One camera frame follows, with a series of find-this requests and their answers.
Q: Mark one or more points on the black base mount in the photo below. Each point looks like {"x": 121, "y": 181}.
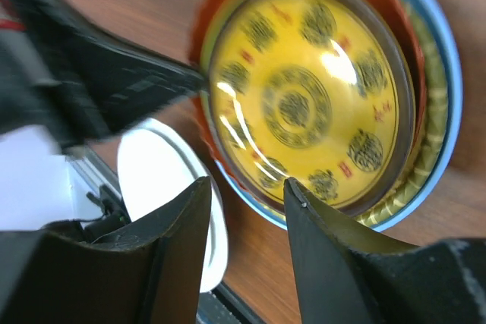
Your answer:
{"x": 97, "y": 200}

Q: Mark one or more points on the yellow patterned plate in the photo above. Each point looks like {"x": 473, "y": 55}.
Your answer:
{"x": 316, "y": 90}

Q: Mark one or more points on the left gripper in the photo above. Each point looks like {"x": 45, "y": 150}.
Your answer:
{"x": 77, "y": 80}

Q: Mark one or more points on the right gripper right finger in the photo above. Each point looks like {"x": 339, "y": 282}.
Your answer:
{"x": 346, "y": 272}

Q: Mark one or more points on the blue rimmed yellow plate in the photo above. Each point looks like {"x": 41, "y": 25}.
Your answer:
{"x": 444, "y": 112}

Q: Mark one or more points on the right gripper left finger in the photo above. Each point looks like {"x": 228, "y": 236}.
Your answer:
{"x": 146, "y": 272}

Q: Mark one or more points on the red fluted plate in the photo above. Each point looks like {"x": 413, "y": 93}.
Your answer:
{"x": 398, "y": 16}

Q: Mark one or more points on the white scalloped plate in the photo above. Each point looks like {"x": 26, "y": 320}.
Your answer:
{"x": 154, "y": 165}

